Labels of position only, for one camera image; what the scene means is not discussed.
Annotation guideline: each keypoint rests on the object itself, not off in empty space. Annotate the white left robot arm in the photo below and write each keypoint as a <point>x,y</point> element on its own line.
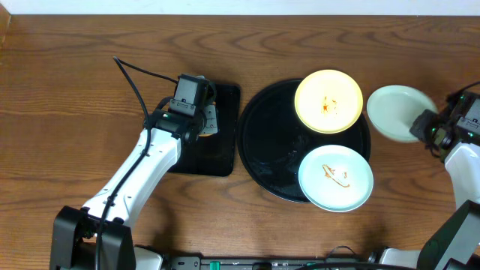
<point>99,235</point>

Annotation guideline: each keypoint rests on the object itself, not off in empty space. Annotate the yellow plate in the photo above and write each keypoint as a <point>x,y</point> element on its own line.
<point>328,101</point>

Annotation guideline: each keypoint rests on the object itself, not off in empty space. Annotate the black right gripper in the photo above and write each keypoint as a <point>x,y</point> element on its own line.
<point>419,127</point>

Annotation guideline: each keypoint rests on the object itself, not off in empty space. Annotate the mint green plate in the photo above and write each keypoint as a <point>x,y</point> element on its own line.
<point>392,109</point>
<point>335,178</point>

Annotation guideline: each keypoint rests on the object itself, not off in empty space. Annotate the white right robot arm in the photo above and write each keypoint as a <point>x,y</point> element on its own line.
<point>457,146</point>

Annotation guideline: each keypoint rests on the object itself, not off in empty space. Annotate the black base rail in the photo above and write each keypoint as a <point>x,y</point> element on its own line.
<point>196,263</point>

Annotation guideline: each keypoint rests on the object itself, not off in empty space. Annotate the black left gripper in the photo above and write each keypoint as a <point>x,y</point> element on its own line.
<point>210,94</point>

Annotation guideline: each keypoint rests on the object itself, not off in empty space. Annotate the rectangular black tray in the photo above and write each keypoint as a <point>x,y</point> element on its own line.
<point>214,155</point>

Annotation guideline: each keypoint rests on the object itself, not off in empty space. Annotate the round black tray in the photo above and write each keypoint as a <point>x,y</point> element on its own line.
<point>272,140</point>

